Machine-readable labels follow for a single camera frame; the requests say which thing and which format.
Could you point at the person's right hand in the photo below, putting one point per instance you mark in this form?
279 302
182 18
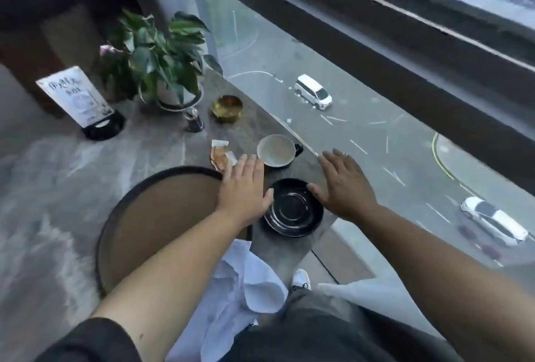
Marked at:
347 190

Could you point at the person's left hand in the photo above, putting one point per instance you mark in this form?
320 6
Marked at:
242 194

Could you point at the person's left thumb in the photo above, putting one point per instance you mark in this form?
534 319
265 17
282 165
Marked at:
268 199

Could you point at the person's right thumb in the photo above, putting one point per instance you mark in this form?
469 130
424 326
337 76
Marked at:
317 192

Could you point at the person's left forearm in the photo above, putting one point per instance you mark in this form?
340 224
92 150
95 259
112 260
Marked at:
175 274

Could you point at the person's right forearm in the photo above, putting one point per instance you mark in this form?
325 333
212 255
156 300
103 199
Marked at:
430 274

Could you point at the black saucer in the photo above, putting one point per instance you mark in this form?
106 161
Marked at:
292 211

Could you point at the orange and white torn packets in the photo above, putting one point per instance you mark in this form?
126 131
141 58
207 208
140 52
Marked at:
220 155

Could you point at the white shoe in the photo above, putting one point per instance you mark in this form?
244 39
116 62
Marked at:
301 279

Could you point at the white cloth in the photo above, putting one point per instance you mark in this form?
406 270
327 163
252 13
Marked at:
234 290

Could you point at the gold ashtray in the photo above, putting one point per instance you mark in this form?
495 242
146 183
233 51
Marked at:
227 107

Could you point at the white van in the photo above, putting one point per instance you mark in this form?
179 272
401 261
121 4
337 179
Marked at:
313 91

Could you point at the round brown tray black rim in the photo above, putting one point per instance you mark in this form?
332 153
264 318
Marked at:
167 219

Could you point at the small dark metal holder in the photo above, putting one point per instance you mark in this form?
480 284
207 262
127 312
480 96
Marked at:
193 120

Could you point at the dark grey trousers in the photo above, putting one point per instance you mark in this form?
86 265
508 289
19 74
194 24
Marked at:
326 328

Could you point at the green potted plant white pot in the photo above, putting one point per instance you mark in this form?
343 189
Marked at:
159 61

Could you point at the white car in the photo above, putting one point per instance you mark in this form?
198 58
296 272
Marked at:
495 220

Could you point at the white table sign black base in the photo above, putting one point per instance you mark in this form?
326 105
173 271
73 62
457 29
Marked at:
81 100

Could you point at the black sleeve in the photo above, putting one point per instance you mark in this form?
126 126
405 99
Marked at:
92 343

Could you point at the dark wooden cabinet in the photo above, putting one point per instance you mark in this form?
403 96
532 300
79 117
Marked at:
46 19

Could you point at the dark window frame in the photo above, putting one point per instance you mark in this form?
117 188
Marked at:
376 40

